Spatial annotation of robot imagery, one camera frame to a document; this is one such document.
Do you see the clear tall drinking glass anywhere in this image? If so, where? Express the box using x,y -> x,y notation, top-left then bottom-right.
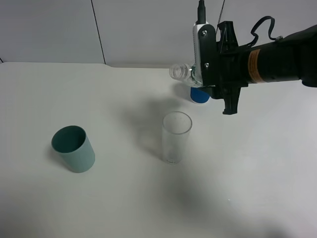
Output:
162,111 -> 193,164

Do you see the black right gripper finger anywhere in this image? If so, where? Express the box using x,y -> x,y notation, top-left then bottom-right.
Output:
222,87 -> 241,115
217,21 -> 239,55

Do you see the teal green plastic cup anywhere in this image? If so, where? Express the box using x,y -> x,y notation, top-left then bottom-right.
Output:
51,125 -> 95,173

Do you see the clear green labelled water bottle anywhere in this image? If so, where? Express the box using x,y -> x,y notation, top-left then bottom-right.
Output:
169,63 -> 203,88

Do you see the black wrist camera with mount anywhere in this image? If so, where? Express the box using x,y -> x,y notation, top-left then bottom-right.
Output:
193,23 -> 218,87

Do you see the blue sleeved white paper cup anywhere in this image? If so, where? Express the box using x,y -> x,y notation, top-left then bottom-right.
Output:
190,87 -> 210,104

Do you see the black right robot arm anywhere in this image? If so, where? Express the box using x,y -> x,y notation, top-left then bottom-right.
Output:
211,16 -> 317,115

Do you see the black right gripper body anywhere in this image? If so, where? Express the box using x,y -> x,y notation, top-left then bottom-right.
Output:
214,44 -> 249,99

